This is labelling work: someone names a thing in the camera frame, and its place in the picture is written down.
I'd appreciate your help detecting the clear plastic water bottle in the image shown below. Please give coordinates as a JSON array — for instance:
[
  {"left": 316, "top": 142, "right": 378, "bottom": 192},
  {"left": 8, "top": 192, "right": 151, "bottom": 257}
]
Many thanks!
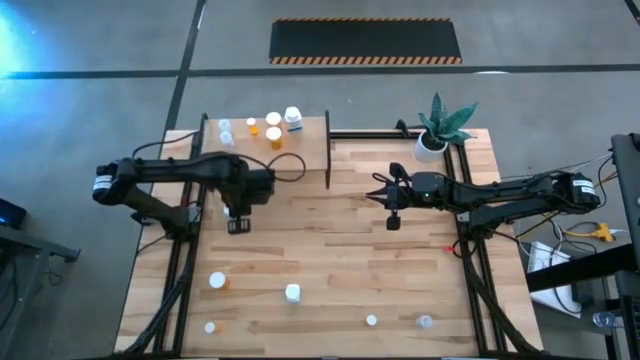
[{"left": 593, "top": 310, "right": 625, "bottom": 330}]

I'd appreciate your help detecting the white power strip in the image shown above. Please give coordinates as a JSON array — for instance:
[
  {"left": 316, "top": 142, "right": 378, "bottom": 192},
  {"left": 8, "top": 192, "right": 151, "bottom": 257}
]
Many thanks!
[{"left": 528, "top": 241, "right": 584, "bottom": 320}]

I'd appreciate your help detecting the white bottle with blue label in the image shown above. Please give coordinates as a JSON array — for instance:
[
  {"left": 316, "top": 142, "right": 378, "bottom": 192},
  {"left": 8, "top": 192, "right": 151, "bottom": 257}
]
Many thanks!
[{"left": 283, "top": 105, "right": 304, "bottom": 133}]

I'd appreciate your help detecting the black hazard-striped floor mat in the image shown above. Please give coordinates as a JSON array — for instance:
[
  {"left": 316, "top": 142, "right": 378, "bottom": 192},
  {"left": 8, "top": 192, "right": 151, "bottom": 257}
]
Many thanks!
[{"left": 268, "top": 17, "right": 464, "bottom": 66}]

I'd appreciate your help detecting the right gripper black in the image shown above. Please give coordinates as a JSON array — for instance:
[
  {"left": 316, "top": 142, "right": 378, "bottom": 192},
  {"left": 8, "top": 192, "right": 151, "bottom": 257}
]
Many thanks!
[{"left": 365, "top": 162, "right": 417, "bottom": 212}]

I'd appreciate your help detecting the wooden shelf with black legs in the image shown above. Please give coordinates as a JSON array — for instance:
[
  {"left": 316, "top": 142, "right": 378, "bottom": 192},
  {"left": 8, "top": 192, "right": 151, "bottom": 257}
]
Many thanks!
[{"left": 187, "top": 109, "right": 332, "bottom": 194}]

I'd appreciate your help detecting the snake plant in white pot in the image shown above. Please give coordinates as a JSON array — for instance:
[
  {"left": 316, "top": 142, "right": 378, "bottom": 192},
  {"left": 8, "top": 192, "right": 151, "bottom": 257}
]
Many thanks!
[{"left": 413, "top": 92, "right": 480, "bottom": 163}]

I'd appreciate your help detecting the black desk frame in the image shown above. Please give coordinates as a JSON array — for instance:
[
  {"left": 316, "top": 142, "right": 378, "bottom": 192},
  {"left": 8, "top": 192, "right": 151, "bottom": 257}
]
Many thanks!
[{"left": 0, "top": 224, "right": 81, "bottom": 360}]

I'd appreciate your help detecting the black equipment cart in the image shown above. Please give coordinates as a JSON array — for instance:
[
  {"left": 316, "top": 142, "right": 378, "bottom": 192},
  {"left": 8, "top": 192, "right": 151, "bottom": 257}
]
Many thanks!
[{"left": 524, "top": 132, "right": 640, "bottom": 360}]

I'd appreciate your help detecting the black aluminium rig frame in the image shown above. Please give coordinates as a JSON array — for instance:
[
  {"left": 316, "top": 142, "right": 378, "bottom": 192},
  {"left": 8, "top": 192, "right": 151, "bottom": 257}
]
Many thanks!
[{"left": 113, "top": 127, "right": 545, "bottom": 360}]

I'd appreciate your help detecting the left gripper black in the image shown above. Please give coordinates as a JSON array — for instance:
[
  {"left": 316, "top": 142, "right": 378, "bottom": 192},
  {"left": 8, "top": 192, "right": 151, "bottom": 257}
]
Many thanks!
[{"left": 219, "top": 169, "right": 277, "bottom": 222}]

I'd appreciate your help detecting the dark device with blue light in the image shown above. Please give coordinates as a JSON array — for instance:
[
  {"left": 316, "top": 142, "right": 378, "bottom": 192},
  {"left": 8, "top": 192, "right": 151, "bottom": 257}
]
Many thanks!
[{"left": 0, "top": 197, "right": 27, "bottom": 230}]

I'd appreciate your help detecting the yellow extension cord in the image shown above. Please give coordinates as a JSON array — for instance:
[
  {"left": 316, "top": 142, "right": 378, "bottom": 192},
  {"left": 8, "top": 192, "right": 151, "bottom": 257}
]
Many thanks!
[{"left": 519, "top": 169, "right": 621, "bottom": 245}]

